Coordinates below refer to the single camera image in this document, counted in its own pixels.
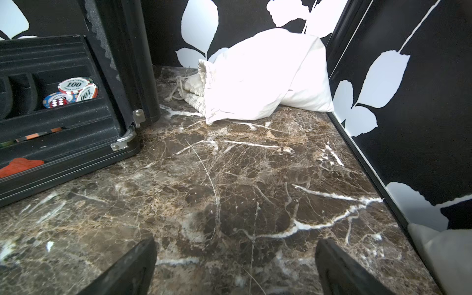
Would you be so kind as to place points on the red plastic piece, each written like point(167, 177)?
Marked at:
point(19, 165)

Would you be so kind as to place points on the white red 100 chip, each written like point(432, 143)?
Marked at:
point(73, 85)
point(87, 93)

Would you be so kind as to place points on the blue white poker chip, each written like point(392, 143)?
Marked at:
point(69, 97)

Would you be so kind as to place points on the black poker chip case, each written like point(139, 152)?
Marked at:
point(46, 42)

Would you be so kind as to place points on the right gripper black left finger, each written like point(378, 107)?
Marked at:
point(130, 275)

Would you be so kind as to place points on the white cloth bag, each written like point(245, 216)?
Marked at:
point(252, 78)

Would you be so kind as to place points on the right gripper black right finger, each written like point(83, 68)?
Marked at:
point(340, 274)

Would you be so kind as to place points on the red dice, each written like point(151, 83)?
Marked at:
point(58, 102)

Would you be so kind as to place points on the beige cloth bag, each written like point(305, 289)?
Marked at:
point(448, 255)

